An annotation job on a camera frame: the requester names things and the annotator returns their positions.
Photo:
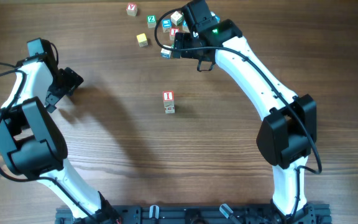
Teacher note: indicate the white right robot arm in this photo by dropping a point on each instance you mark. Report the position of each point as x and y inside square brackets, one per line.
[288, 131]

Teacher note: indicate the blue L letter block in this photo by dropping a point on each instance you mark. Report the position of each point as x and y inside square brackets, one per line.
[166, 25]

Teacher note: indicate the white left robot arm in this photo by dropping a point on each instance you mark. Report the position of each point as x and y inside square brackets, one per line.
[32, 148]

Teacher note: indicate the green Z letter block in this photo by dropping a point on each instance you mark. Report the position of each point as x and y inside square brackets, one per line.
[151, 21]

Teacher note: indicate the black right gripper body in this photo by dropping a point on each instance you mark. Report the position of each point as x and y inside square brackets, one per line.
[183, 40]

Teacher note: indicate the yellow top block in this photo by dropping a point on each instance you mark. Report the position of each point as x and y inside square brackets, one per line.
[142, 40]

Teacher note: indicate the blue lone letter block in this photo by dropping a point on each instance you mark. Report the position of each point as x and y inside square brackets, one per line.
[216, 17]

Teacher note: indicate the white block green J side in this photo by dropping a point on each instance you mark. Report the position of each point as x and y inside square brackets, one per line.
[169, 109]

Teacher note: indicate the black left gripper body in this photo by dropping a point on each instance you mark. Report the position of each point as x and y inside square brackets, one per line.
[66, 84]

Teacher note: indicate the plain top green-side block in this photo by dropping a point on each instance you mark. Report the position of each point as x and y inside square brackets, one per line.
[176, 18]

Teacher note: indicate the red i block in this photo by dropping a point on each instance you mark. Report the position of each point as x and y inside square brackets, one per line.
[173, 32]
[168, 98]

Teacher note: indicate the blue D letter block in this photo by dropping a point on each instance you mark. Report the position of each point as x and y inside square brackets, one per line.
[185, 26]

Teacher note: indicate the red Y letter block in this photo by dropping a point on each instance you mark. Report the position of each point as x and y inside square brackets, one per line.
[131, 9]

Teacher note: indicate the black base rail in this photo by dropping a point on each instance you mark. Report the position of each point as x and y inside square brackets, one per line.
[253, 213]

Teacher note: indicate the white block blue side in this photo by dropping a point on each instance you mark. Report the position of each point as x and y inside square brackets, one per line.
[165, 53]

